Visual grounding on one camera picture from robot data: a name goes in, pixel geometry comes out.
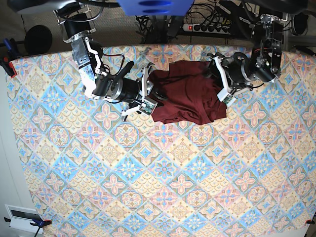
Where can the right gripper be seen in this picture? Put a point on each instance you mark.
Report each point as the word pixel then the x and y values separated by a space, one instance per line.
pixel 126 90

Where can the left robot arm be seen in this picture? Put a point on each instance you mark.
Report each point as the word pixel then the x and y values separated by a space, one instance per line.
pixel 265 31

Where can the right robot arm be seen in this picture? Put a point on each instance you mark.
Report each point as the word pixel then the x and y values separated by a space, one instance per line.
pixel 77 23

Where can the patterned tablecloth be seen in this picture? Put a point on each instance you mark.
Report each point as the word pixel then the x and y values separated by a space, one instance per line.
pixel 250 174

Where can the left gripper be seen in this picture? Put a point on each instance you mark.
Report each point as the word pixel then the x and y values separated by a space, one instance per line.
pixel 230 72

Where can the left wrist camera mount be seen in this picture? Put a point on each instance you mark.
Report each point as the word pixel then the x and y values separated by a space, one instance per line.
pixel 228 98

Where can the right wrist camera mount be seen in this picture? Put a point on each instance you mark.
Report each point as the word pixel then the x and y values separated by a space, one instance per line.
pixel 144 104

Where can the maroon t-shirt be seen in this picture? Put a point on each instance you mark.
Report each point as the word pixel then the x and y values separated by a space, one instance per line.
pixel 191 96

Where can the white wall socket plate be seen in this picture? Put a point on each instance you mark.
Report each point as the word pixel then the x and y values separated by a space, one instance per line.
pixel 21 218

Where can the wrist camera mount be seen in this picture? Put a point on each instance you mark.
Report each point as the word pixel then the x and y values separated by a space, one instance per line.
pixel 228 98
pixel 144 104

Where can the black power strip red switch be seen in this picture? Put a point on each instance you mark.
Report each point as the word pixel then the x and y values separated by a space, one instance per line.
pixel 212 28

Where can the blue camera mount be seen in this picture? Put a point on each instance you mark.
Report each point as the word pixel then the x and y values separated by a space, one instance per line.
pixel 155 7

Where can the orange right clamp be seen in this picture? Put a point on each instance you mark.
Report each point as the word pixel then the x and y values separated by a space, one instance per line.
pixel 310 222

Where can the black round stool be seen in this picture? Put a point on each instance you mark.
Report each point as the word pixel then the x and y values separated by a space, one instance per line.
pixel 38 40

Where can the blue orange lower clamp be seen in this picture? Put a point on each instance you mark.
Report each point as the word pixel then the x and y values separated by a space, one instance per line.
pixel 37 223

